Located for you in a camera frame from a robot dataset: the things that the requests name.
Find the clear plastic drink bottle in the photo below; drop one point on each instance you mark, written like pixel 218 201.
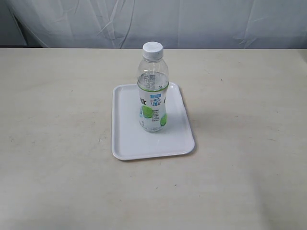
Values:
pixel 152 82

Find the white rectangular plastic tray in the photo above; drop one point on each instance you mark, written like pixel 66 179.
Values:
pixel 129 141

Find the white backdrop cloth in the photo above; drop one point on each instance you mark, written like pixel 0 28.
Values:
pixel 176 24

